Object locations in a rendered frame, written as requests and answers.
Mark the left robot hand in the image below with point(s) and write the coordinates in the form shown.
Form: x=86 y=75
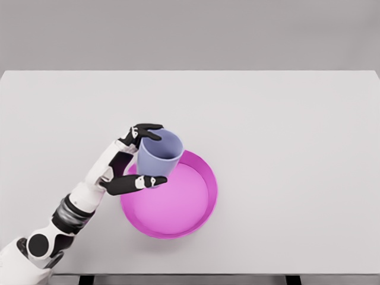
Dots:
x=101 y=166

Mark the pink round plate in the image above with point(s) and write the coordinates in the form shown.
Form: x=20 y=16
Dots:
x=175 y=205

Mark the lavender blue cup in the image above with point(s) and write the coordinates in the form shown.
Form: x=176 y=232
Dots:
x=158 y=157

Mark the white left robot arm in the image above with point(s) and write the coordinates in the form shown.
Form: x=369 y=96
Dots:
x=44 y=237

